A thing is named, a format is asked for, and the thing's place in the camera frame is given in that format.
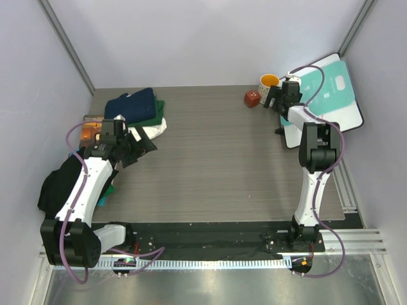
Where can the aluminium frame post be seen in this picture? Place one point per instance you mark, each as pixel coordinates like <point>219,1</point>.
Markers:
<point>361,17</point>
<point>66,43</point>

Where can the white folded t-shirt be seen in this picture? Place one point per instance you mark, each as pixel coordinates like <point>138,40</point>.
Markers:
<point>155,128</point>

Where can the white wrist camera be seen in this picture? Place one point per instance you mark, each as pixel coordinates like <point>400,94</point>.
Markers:
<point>120,118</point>
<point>292,77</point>

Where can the right aluminium frame post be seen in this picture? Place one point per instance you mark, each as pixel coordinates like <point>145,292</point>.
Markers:
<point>361,17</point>

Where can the black crumpled t-shirt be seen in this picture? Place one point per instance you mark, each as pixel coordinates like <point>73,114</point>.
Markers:
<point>58,186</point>

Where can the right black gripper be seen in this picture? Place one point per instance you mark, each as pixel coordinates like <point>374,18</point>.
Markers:
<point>276,91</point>

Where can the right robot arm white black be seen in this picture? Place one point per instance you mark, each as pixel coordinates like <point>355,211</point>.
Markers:
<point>320,151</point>

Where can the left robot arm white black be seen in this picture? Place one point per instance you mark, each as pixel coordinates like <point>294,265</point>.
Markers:
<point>68,237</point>

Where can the green folded t-shirt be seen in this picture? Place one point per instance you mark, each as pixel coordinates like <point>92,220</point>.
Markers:
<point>157,120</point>

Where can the brown cover book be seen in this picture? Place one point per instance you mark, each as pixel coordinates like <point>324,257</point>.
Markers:
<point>90,130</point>

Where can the red cube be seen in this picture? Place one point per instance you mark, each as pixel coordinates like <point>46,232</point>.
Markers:
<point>252,98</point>

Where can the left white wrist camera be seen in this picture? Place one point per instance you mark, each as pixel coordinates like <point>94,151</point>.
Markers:
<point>120,118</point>

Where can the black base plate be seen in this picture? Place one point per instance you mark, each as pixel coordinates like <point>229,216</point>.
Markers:
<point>218,241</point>

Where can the white mug orange inside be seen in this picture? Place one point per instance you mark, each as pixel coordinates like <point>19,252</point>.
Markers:
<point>265,83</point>

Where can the navy blue t-shirt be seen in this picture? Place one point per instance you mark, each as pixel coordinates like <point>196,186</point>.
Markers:
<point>137,107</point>

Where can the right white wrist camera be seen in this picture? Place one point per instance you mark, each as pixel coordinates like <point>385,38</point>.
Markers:
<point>292,77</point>

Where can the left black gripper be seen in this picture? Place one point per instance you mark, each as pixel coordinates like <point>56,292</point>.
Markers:
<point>139,150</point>

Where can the white slotted cable duct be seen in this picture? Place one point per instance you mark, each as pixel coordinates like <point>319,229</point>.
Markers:
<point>160,265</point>

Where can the left aluminium frame post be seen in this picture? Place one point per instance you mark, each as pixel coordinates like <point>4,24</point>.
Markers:
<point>66,43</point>

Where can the teal folding board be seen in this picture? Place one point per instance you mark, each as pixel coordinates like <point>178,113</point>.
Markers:
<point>336,93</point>

